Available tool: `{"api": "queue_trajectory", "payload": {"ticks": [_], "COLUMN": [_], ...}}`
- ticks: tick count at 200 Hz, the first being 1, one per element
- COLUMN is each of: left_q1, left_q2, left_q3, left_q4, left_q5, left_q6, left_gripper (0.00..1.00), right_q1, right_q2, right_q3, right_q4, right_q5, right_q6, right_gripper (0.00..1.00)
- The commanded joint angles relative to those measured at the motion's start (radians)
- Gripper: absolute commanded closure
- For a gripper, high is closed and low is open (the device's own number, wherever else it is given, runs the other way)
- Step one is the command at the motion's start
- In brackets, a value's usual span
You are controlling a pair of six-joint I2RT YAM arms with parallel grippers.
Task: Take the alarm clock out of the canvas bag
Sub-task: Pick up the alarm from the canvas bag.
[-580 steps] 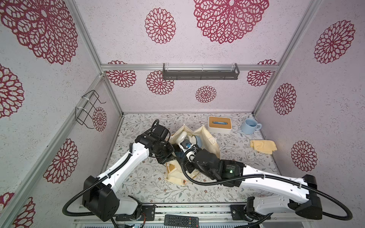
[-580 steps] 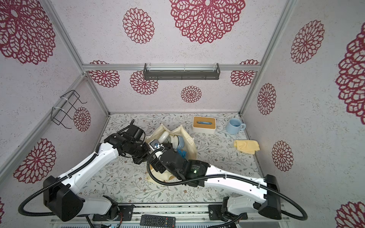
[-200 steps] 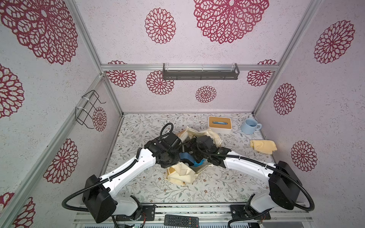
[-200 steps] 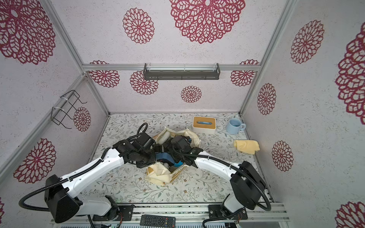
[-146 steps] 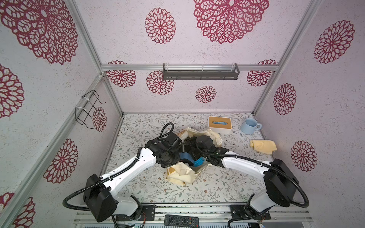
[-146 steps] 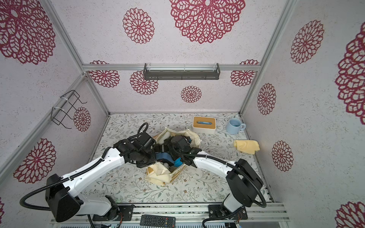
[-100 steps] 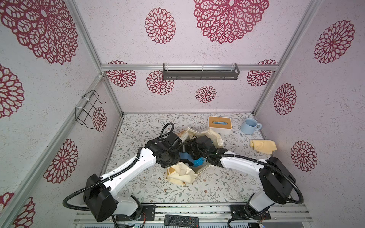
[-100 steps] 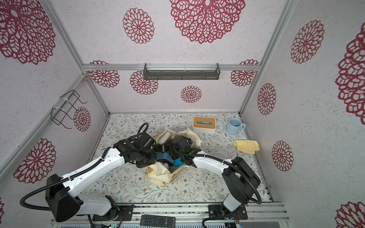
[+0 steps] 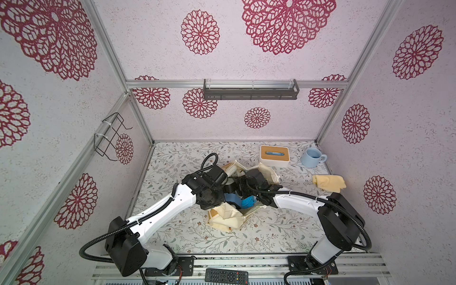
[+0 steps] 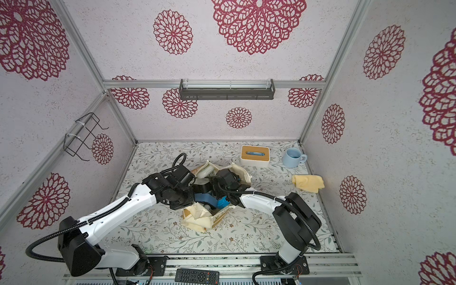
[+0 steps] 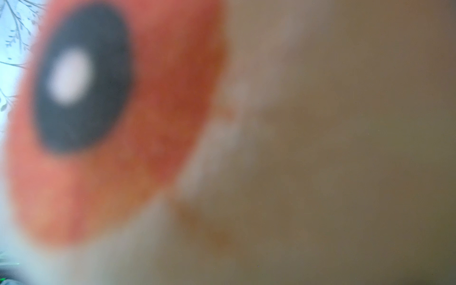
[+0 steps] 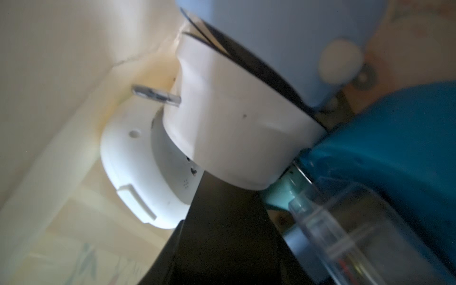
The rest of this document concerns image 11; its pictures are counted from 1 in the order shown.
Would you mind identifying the cream floral canvas bag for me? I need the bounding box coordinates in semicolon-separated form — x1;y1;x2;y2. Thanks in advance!
1;1;456;285

